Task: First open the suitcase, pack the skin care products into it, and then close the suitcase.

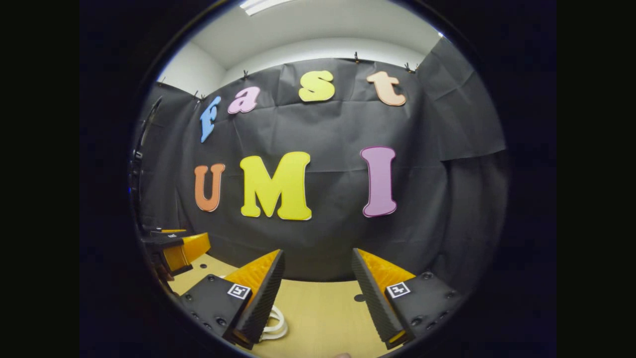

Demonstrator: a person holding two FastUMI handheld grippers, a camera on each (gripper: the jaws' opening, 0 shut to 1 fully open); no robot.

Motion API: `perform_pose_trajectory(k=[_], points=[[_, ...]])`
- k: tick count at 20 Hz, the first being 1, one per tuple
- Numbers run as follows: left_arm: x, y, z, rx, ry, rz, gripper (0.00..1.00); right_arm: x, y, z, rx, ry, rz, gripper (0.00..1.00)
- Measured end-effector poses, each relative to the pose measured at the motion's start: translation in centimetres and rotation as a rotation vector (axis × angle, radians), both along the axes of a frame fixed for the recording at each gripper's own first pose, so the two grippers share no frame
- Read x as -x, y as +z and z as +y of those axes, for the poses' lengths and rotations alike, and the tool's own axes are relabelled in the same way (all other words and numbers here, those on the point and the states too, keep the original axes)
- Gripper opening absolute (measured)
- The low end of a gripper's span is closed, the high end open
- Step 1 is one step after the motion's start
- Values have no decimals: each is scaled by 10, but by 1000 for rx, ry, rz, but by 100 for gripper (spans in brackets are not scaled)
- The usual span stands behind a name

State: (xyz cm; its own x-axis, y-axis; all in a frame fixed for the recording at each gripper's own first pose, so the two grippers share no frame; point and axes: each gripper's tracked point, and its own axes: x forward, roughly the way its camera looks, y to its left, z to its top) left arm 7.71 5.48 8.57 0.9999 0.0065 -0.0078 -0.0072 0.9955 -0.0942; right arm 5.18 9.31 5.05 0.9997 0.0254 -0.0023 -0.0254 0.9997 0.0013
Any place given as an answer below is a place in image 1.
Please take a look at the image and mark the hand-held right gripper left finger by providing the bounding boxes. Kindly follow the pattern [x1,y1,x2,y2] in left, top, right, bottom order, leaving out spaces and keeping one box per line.
[176,250,287,351]

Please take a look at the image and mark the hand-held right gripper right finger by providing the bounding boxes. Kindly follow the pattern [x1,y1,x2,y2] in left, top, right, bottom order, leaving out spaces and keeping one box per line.
[351,249,463,350]

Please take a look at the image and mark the white suitcase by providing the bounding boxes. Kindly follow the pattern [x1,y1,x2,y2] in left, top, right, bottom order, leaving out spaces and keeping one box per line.
[258,304,289,342]

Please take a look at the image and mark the ceiling light panel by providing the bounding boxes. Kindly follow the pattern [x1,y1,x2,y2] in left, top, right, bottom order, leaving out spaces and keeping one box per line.
[239,0,294,15]

